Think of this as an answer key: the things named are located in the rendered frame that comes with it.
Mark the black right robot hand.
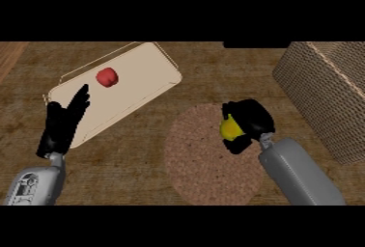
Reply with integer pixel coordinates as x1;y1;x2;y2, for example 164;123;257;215
220;98;276;155

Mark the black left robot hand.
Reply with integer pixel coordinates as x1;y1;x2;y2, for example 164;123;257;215
36;83;93;159

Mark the round brown woven placemat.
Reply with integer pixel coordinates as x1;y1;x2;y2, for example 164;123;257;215
163;102;268;206

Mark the yellow pear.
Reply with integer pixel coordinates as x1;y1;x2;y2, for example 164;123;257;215
219;113;247;142

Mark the beige cutting board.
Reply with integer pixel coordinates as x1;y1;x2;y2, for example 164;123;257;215
43;41;183;150

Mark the tan wicker basket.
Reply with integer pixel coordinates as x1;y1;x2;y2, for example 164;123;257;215
271;41;365;166

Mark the red fruit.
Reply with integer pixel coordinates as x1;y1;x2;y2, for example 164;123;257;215
95;67;121;89

